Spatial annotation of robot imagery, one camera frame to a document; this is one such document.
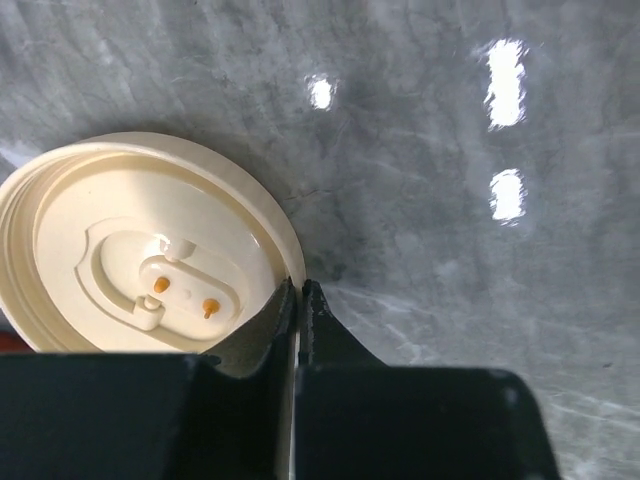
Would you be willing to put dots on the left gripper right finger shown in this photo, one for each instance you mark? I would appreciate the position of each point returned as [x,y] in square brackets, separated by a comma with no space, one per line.
[356,417]

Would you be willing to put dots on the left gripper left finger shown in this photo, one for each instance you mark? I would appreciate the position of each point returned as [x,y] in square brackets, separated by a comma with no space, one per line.
[223,414]

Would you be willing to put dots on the red round lid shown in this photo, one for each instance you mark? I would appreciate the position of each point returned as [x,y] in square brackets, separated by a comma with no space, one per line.
[9,343]

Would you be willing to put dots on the cream round lid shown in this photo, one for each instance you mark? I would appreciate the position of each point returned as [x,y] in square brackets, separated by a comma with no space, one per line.
[141,242]

